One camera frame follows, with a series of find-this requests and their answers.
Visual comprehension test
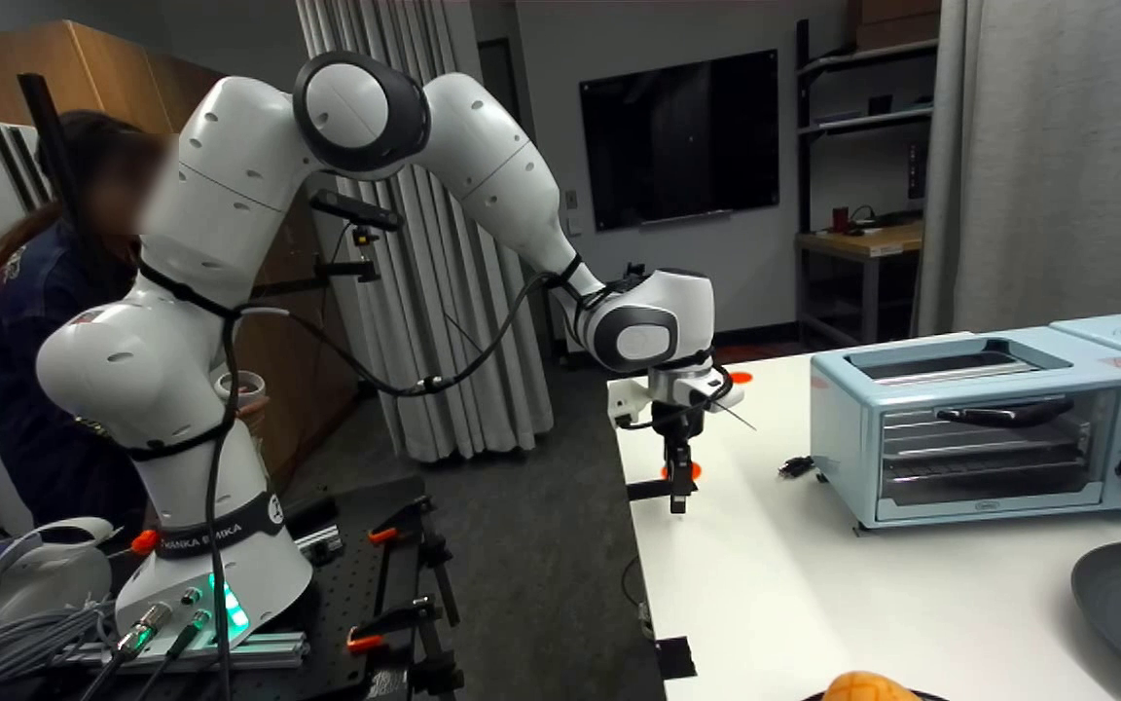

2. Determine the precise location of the black wall monitor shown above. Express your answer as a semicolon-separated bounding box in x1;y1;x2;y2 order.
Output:
576;48;785;239

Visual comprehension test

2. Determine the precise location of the grey cable bundle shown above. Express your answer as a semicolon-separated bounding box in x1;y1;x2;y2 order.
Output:
0;600;117;701

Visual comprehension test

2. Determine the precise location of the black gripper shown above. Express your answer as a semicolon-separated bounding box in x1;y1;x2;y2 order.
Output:
650;400;707;519

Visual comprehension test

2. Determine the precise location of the wooden desk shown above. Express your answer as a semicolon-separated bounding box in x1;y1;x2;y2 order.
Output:
799;224;928;342

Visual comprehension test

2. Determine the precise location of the round orange fruit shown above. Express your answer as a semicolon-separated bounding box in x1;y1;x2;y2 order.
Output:
823;671;921;701

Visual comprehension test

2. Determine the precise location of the person in dark clothes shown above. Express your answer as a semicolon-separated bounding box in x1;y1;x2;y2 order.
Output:
0;114;187;539

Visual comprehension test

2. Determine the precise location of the black shelf unit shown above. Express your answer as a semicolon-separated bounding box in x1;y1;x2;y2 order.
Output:
789;15;947;347

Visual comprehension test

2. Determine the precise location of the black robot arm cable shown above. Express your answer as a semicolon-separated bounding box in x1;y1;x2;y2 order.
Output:
202;257;590;677

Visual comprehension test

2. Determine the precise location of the brown wooden cabinet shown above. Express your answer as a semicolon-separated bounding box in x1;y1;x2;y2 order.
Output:
0;15;361;491

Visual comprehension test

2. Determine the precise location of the pale grey wide curtain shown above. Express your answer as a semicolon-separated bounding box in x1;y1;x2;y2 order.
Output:
915;0;1121;342

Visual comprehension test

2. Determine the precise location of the black camera on stand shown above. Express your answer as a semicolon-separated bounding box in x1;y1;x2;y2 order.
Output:
265;190;405;291

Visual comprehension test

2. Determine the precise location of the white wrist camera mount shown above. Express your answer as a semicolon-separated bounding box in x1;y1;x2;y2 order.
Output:
606;365;764;435

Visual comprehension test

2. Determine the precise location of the light blue toaster oven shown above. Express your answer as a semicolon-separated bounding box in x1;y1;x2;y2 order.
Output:
806;308;1121;539

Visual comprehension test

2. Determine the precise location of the black clamp with orange handle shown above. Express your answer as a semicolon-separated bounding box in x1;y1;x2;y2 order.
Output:
343;596;466;701
361;497;458;627

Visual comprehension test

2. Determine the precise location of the brown cardboard box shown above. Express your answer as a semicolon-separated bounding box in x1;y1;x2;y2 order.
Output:
849;0;942;53

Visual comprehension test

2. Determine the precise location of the green lit robot base box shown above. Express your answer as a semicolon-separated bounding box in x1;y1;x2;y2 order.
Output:
108;569;318;673

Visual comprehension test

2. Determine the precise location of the white pleated curtain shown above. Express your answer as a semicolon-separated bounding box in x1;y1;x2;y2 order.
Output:
292;0;559;469

